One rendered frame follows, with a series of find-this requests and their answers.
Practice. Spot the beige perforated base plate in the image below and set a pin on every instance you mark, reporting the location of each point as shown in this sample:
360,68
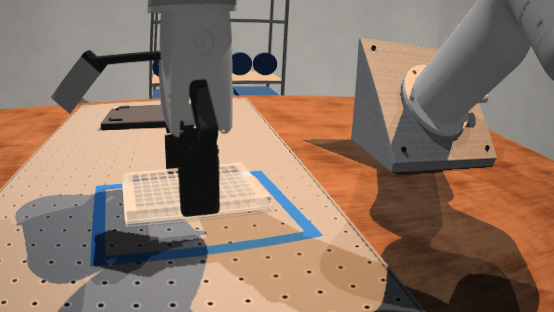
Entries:
46,216

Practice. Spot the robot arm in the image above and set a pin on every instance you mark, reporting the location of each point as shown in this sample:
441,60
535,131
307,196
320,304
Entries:
488,44

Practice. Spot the blue taped rectangle outline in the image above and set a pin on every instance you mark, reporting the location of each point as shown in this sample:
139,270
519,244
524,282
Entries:
98,257

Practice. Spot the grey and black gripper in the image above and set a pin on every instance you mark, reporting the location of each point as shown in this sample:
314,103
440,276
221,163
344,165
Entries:
182,75

